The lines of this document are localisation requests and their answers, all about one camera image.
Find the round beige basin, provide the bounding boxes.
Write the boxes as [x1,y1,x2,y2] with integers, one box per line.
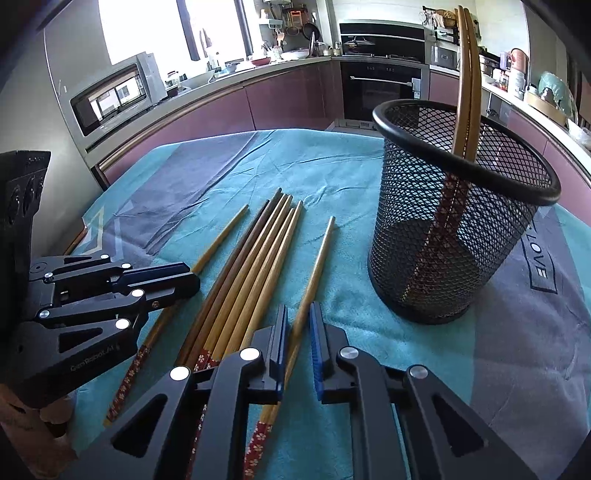
[526,95,568,127]

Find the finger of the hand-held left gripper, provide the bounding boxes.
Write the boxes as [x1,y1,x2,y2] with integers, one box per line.
[39,272,201,330]
[28,253,191,296]

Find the person's left hand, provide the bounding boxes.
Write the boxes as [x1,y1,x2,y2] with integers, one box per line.
[0,383,77,467]

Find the kitchen window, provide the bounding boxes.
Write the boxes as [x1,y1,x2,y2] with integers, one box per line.
[99,0,252,65]

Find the small silver appliance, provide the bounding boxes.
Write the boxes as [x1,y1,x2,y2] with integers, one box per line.
[431,44,460,70]

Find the black range hood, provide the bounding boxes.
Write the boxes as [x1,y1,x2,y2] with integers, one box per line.
[339,21,426,58]

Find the gas stove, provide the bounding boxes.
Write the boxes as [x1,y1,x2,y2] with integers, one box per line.
[344,53,423,63]

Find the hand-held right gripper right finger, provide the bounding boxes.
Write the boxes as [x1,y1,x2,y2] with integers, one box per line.
[308,302,539,480]

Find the bunch of wooden chopsticks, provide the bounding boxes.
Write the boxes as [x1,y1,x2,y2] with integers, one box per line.
[175,188,305,480]

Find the teal grey printed tablecloth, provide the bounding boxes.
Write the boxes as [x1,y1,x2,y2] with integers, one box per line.
[69,129,591,480]

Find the black mesh holder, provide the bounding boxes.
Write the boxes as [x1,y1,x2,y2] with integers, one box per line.
[368,99,561,325]

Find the white microwave oven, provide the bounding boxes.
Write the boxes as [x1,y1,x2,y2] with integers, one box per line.
[69,52,168,138]

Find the light wooden chopstick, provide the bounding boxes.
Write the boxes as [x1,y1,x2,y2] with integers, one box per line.
[242,216,336,479]
[402,6,469,301]
[416,7,481,301]
[104,204,250,426]

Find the white plastic bag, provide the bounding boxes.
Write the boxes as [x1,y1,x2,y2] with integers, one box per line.
[568,120,591,148]

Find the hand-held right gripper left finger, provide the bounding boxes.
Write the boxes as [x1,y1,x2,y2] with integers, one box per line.
[60,305,291,480]

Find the teal plastic bag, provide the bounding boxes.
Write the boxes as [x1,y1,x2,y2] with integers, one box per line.
[538,71,578,121]

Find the pink lower kitchen cabinets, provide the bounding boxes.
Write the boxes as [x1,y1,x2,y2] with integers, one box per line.
[429,69,591,185]
[99,60,345,185]

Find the black built-in oven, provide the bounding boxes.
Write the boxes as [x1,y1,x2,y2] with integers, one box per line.
[340,61,423,123]

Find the black wall rack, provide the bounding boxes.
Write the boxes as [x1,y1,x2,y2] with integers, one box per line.
[422,7,462,44]

